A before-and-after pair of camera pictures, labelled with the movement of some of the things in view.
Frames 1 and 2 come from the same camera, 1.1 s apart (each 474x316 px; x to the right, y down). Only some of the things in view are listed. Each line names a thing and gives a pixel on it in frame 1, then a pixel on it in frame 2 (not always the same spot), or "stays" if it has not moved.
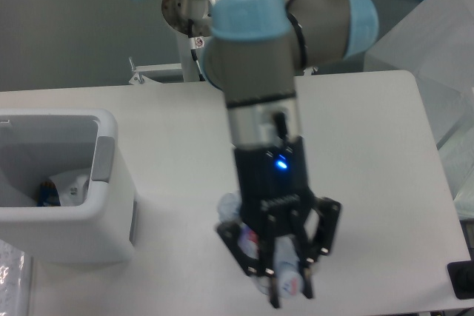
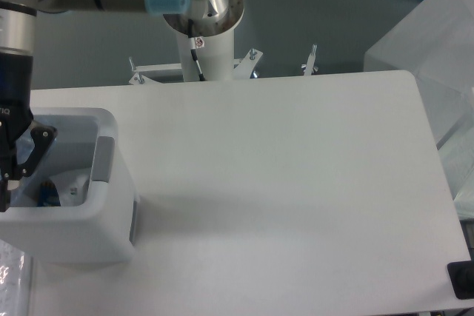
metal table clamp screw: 309,70 stays
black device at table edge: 462,278 stays
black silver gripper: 271,167 to 18,43
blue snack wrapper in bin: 49,195 stays
